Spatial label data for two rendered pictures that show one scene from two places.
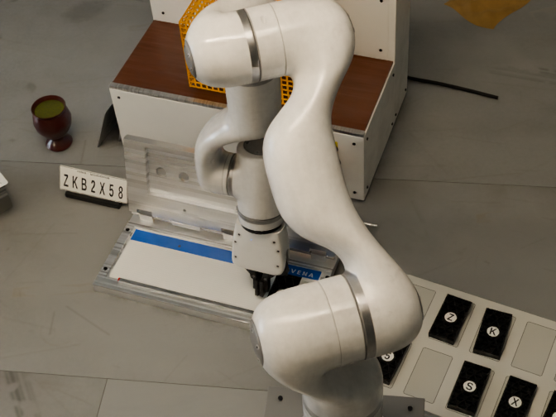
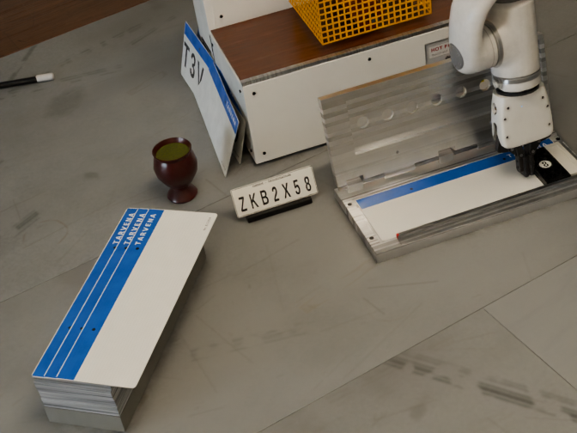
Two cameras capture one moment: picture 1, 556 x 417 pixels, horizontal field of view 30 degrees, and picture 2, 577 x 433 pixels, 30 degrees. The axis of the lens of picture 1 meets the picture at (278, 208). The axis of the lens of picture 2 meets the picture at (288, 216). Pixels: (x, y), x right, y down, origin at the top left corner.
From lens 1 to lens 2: 137 cm
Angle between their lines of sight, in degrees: 28
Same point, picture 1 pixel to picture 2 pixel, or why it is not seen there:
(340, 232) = not seen: outside the picture
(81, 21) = (71, 111)
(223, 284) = (486, 188)
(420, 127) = not seen: hidden behind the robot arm
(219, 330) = (523, 222)
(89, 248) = (327, 241)
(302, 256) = not seen: hidden behind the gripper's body
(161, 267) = (418, 209)
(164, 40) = (242, 36)
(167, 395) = (549, 284)
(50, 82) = (106, 162)
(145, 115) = (282, 102)
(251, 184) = (521, 35)
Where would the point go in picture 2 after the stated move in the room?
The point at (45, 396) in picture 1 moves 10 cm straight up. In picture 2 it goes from (449, 353) to (446, 308)
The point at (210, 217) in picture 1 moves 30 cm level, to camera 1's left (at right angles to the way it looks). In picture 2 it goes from (425, 143) to (308, 225)
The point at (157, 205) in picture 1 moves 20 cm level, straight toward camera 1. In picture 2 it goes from (367, 162) to (463, 195)
